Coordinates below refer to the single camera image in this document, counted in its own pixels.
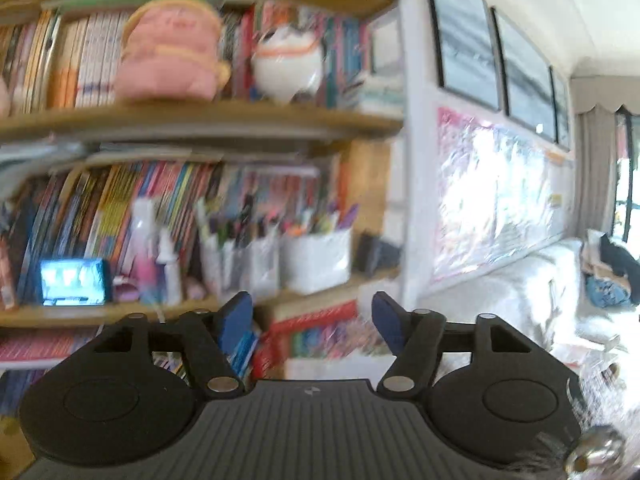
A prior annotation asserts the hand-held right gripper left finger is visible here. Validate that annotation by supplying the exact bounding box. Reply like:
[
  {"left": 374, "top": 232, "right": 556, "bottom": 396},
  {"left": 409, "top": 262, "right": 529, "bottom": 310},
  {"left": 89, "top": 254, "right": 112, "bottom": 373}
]
[{"left": 70, "top": 290, "right": 254, "bottom": 401}]

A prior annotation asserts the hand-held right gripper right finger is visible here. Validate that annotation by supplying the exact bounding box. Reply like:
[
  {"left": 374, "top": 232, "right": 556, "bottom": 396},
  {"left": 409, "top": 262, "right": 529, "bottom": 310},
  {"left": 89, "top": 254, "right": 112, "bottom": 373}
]
[{"left": 371, "top": 290, "right": 553, "bottom": 401}]

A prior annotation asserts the narrow white pen holder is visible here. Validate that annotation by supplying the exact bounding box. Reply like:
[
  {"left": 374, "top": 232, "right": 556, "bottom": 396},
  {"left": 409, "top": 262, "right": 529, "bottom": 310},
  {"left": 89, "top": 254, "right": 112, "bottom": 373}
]
[{"left": 200, "top": 234, "right": 281, "bottom": 302}]

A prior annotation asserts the small black box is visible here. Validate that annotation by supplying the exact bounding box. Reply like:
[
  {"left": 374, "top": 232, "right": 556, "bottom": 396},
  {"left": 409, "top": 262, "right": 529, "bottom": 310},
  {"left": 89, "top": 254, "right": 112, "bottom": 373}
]
[{"left": 359, "top": 232, "right": 401, "bottom": 275}]

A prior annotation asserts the thick red book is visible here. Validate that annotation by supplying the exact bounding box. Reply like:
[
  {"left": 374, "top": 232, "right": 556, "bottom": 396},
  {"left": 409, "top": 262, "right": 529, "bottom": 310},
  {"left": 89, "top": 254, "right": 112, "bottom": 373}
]
[{"left": 267, "top": 301, "right": 360, "bottom": 333}]

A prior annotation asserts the small white bottle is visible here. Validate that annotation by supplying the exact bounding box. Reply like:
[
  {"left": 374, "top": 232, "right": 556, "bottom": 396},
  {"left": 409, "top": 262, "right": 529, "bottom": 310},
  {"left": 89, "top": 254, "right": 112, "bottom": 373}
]
[{"left": 156, "top": 230, "right": 182, "bottom": 306}]

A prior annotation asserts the large white pen holder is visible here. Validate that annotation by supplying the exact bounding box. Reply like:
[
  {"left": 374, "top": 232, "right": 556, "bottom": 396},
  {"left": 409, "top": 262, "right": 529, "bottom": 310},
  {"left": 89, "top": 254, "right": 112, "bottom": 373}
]
[{"left": 279, "top": 229, "right": 353, "bottom": 296}]

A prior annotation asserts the white pink tall bottle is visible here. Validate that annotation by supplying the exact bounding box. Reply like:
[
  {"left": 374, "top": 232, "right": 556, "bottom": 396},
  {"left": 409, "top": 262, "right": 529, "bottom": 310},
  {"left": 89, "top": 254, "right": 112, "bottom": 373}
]
[{"left": 131, "top": 199, "right": 160, "bottom": 303}]

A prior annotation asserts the bunch of coloured pens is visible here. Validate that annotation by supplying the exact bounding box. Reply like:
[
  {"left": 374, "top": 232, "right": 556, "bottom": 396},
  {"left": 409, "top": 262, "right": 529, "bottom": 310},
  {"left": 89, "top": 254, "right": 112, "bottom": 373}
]
[{"left": 195, "top": 200, "right": 361, "bottom": 248}]

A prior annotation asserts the white quilted blanket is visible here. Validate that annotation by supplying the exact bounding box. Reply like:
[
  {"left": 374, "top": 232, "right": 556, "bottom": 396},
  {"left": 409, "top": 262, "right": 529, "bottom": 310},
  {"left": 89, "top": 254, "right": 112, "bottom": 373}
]
[{"left": 415, "top": 237, "right": 640, "bottom": 376}]

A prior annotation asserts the tablet with lit screen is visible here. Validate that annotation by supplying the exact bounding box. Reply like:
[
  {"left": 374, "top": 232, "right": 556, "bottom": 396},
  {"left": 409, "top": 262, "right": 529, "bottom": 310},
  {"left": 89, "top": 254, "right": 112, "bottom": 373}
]
[{"left": 39, "top": 258, "right": 112, "bottom": 307}]

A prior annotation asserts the row of bright picture books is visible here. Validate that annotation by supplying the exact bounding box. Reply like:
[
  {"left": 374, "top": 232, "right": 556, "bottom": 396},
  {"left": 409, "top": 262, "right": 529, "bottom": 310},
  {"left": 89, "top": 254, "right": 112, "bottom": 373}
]
[{"left": 0, "top": 160, "right": 346, "bottom": 306}]

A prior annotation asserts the grey fluffy fur trim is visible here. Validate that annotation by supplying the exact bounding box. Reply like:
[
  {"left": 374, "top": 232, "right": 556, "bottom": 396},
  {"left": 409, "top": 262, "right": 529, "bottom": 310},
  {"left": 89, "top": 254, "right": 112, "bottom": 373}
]
[{"left": 520, "top": 367, "right": 621, "bottom": 480}]

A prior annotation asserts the blue cloth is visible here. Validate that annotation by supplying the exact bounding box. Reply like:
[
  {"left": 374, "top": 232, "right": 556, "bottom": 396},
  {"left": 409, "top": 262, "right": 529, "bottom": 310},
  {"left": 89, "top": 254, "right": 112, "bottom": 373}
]
[{"left": 585, "top": 275, "right": 632, "bottom": 308}]

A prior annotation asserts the dark cloth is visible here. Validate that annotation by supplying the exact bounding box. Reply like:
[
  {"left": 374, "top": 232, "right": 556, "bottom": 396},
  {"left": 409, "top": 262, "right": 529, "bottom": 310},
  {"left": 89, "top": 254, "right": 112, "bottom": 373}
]
[{"left": 597, "top": 232, "right": 640, "bottom": 306}]

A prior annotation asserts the silver metal bell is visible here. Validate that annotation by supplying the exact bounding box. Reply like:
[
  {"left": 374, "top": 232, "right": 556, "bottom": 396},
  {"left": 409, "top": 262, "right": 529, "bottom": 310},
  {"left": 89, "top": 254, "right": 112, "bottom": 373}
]
[{"left": 565, "top": 425, "right": 628, "bottom": 476}]

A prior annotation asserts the grey curtain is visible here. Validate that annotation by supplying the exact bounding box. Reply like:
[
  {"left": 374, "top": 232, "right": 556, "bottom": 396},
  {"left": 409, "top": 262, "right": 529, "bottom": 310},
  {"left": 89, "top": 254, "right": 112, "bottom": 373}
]
[{"left": 570, "top": 75, "right": 640, "bottom": 246}]

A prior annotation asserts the white round plush toy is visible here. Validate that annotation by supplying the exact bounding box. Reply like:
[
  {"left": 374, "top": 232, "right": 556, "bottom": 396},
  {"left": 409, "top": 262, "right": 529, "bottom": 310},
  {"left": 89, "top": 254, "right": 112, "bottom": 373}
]
[{"left": 250, "top": 24, "right": 323, "bottom": 106}]

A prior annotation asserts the black framed picture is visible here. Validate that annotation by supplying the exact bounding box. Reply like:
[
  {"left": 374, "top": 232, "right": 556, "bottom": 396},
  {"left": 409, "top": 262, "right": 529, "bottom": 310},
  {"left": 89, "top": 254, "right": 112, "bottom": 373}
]
[
  {"left": 492, "top": 7, "right": 558, "bottom": 143},
  {"left": 550, "top": 67, "right": 572, "bottom": 151},
  {"left": 425, "top": 0, "right": 503, "bottom": 113}
]

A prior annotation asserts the pink plush toy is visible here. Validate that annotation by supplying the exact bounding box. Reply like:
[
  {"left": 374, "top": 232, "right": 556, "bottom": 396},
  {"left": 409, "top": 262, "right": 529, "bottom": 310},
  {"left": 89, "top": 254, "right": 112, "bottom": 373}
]
[{"left": 114, "top": 0, "right": 232, "bottom": 103}]

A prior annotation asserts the row of mixed upright books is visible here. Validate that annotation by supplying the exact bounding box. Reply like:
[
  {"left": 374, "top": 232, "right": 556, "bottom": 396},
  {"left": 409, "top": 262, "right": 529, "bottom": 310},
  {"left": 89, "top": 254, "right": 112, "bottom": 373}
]
[{"left": 0, "top": 2, "right": 406, "bottom": 116}]

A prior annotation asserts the wall poster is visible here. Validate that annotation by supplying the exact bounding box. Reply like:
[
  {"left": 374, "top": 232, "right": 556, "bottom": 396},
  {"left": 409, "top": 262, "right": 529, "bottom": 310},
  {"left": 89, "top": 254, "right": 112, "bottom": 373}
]
[{"left": 434, "top": 106, "right": 576, "bottom": 281}]

